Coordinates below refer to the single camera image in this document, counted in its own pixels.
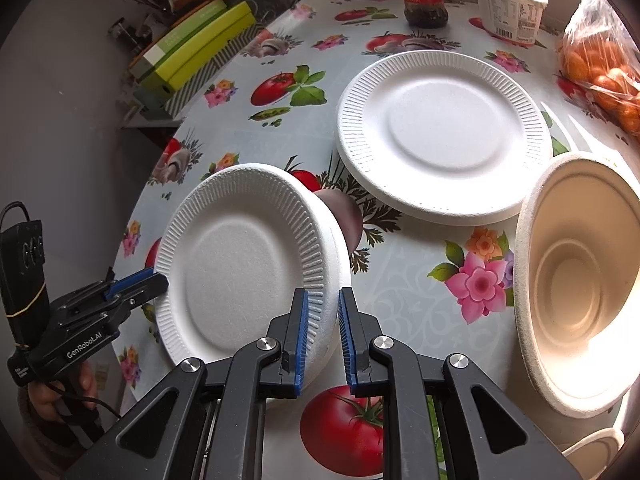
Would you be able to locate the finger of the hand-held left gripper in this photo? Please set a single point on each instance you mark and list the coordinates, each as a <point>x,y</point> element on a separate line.
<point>135,277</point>
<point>150,290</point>

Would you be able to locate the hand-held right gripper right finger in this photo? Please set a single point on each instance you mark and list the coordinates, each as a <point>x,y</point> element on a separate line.
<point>346,340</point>

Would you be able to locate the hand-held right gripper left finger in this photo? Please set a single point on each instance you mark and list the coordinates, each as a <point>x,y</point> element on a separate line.
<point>300,340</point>

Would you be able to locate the white foam plate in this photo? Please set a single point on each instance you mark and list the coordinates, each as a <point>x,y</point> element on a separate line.
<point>440,125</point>
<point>230,260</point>

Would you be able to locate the beige paper bowl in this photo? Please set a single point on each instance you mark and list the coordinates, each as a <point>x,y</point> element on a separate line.
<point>575,285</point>
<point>600,452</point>

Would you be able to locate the person's left forearm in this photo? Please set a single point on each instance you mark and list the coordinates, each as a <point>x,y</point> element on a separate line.
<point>45,442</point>

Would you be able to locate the person's left hand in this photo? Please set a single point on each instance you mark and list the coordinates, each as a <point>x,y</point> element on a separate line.
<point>40,400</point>

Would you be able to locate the vegetable print tablecloth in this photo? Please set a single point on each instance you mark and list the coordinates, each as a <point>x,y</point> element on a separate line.
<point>410,270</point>

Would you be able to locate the striped flat box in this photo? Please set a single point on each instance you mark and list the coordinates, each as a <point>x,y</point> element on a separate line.
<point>220,72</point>

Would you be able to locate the lime green box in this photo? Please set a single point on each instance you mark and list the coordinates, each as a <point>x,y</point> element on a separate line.
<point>210,45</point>

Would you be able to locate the pale green box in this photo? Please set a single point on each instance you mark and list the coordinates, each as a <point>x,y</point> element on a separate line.
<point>185,30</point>

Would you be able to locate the white instant noodle tub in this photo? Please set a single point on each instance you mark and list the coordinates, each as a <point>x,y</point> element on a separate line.
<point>510,10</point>

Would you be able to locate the plastic bag of oranges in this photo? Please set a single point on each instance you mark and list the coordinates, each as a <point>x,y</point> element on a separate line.
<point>600,70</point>

